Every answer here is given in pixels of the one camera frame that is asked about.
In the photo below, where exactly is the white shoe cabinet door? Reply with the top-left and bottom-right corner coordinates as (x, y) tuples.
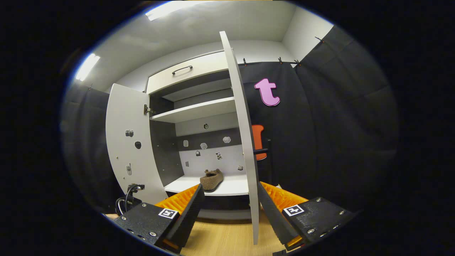
(106, 83), (168, 205)
(219, 31), (262, 246)

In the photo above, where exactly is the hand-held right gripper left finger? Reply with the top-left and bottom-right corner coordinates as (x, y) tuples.
(113, 183), (205, 254)

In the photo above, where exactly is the white cabinet drawer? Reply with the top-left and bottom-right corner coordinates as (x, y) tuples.
(146, 51), (231, 95)

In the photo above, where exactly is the brown fuzzy shoe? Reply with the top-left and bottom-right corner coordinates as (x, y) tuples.
(200, 169), (224, 191)

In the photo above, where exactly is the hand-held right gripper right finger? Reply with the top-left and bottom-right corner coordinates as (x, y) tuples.
(258, 181), (356, 251)

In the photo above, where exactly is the ceiling light panel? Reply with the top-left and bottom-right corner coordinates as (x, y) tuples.
(145, 0), (199, 22)
(75, 53), (101, 82)

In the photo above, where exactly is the white shoe cabinet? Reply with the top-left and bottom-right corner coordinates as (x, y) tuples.
(146, 50), (256, 221)

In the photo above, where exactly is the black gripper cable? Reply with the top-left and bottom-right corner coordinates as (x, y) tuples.
(115, 192), (129, 216)

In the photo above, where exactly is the white cabinet shelf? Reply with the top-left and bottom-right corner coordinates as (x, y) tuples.
(150, 97), (237, 124)

